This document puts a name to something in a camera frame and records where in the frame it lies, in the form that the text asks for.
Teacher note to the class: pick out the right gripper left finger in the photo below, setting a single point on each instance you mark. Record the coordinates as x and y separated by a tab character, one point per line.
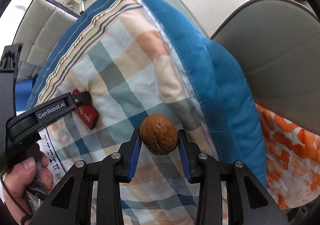
134	152

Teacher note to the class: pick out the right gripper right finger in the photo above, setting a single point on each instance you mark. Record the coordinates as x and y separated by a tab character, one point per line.
184	156

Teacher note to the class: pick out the brown walnut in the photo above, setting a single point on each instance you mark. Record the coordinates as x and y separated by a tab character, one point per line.
159	134

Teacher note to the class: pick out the red cigarette pack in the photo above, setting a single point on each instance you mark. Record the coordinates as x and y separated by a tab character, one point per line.
85	110

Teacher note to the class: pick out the person left hand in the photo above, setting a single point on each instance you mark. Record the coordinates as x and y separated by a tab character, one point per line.
18	178

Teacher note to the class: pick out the white cardboard box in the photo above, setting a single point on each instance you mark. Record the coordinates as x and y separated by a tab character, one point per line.
54	164

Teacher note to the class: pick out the plaid blanket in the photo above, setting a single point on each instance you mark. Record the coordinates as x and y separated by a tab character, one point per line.
141	57

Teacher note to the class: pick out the orange white patterned cloth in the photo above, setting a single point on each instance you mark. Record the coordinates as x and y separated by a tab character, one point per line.
292	158

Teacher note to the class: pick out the grey padded sofa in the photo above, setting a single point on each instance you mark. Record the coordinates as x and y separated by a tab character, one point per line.
41	27

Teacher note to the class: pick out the grey chair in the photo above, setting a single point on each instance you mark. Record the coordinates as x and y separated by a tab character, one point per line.
276	43

